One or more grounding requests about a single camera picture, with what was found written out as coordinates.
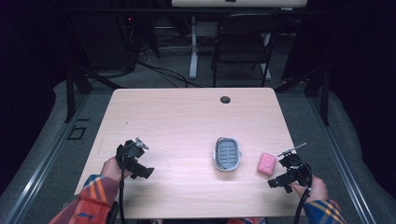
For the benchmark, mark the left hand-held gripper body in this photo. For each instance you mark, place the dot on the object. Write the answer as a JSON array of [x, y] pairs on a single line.
[[129, 152]]

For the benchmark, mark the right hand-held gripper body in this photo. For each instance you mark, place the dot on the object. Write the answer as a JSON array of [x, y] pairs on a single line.
[[298, 171]]

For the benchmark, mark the person's left hand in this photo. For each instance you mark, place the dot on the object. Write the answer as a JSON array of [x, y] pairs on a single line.
[[112, 169]]

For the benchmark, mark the person's right hand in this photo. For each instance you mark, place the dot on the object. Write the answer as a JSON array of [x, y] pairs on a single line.
[[316, 191]]

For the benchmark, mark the pink soap bar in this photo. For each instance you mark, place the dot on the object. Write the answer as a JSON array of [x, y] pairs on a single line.
[[266, 164]]

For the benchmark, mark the person's plaid clothing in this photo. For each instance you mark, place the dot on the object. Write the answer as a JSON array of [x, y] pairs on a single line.
[[247, 221]]

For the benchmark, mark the grey soap dish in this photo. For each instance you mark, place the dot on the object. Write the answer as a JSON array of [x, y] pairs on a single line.
[[227, 154]]

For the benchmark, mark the black metal stand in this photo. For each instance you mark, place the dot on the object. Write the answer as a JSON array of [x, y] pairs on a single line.
[[70, 93], [325, 99]]

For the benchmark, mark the white desk with legs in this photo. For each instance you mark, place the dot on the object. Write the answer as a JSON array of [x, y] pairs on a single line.
[[193, 56]]

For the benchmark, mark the black folding chair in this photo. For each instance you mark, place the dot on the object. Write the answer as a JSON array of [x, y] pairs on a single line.
[[246, 40]]

